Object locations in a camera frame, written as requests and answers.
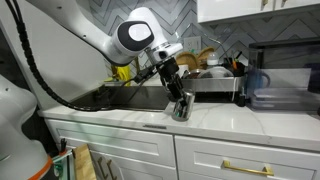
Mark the clear plastic pitcher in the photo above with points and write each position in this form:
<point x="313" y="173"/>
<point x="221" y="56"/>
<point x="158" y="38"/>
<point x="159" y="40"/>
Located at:
<point x="255" y="80"/>

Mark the black utensil caddy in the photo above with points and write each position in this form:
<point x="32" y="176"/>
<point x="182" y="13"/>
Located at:
<point x="238" y="68"/>

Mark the white wall outlet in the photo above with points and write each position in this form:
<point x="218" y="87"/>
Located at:
<point x="193" y="43"/>

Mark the white upper cabinet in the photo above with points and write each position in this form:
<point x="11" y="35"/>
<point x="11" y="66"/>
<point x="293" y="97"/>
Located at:
<point x="233" y="10"/>

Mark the shiny metal cup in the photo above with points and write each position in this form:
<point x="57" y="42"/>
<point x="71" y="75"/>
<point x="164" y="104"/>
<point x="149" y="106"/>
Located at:
<point x="190" y="106"/>

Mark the gold spring faucet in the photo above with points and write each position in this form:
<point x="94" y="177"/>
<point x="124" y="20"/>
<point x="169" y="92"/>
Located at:
<point x="137" y="65"/>

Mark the stainless steel dish rack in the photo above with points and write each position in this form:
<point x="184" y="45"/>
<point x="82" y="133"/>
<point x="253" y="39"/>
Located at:
<point x="213" y="84"/>

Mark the white lower cabinet door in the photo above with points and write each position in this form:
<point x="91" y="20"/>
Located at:
<point x="143" y="171"/>

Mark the yellow sponge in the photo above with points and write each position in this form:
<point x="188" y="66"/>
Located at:
<point x="109" y="80"/>

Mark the white bowl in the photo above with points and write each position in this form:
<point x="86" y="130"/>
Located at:
<point x="218" y="71"/>

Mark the light wooden board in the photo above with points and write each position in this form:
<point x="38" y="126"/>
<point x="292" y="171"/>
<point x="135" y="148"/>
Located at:
<point x="83" y="163"/>

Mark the stainless steel sink basin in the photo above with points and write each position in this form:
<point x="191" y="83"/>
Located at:
<point x="146" y="96"/>

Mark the yellow rubber gloves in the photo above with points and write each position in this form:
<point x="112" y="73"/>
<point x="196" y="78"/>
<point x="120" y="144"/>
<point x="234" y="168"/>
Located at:
<point x="121" y="75"/>

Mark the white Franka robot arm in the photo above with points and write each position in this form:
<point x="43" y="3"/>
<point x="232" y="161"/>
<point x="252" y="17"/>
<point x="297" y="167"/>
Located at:
<point x="100" y="36"/>

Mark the clear baby bottle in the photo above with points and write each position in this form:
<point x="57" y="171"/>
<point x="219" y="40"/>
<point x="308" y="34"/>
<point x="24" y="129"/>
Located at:
<point x="212" y="59"/>

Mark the small black clamp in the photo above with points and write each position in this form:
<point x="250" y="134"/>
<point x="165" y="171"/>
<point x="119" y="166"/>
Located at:
<point x="63" y="145"/>

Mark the round wooden plate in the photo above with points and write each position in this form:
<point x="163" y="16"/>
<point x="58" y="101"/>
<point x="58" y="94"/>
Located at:
<point x="188" y="60"/>

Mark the clear glass panel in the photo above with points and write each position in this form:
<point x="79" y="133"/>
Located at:
<point x="68" y="166"/>

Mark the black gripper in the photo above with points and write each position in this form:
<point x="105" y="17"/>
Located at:
<point x="171" y="83"/>

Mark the white mug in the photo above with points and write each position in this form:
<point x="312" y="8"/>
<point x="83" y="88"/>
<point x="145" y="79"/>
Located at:
<point x="184" y="69"/>

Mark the wooden cutting board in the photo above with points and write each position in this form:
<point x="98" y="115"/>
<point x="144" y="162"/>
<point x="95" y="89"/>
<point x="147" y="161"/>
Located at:
<point x="204" y="56"/>

